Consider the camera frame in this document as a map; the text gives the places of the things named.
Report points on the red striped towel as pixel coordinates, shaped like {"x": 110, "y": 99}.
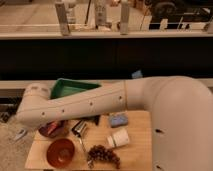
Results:
{"x": 52, "y": 129}

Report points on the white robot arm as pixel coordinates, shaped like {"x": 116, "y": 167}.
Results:
{"x": 181, "y": 111}

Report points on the purple bowl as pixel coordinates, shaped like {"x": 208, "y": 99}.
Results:
{"x": 65, "y": 131}

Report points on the orange red bowl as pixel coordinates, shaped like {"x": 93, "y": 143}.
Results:
{"x": 60, "y": 153}

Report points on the blue cup on ledge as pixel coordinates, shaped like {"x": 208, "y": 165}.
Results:
{"x": 137, "y": 74}

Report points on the blue sponge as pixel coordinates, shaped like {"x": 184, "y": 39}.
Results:
{"x": 118, "y": 120}

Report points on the green plastic tray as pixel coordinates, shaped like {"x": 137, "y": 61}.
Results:
{"x": 65, "y": 87}

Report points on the metal measuring cup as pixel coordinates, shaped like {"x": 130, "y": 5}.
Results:
{"x": 78, "y": 130}

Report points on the wooden board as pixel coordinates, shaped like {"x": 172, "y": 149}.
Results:
{"x": 135, "y": 156}

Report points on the bunch of dark grapes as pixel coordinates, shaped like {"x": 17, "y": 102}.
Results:
{"x": 102, "y": 154}

